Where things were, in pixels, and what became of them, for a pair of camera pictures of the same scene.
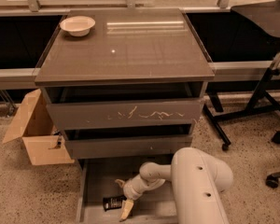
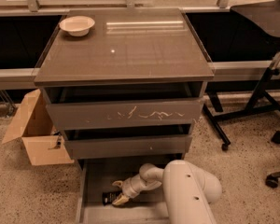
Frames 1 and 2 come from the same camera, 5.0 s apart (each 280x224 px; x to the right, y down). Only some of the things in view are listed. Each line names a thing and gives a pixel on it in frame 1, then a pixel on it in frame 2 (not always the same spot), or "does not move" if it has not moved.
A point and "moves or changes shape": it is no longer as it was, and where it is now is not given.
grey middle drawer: [131, 142] does not move
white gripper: [130, 189] → [129, 189]
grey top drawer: [125, 106] does not move
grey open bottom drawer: [96, 180] does not move
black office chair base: [273, 180] does not move
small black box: [111, 203] moves or changes shape
